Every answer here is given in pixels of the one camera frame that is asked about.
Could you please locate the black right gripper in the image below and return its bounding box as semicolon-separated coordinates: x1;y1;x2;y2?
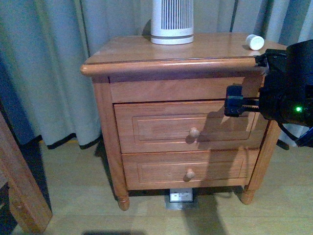
224;40;313;125

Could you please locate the wooden drawer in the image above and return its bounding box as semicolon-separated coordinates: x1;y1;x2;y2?
122;149;259;190
114;100;268;153

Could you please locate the wooden nightstand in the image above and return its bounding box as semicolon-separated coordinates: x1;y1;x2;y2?
80;33;284;211

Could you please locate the white tower air purifier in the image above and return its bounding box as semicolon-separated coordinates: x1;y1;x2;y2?
151;0;194;45

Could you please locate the silver floor power socket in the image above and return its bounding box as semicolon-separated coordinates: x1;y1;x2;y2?
164;188;199;211

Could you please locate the grey curtain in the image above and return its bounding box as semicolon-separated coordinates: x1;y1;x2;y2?
0;0;313;149

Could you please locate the wooden bed frame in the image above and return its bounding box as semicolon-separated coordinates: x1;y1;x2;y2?
0;116;52;234

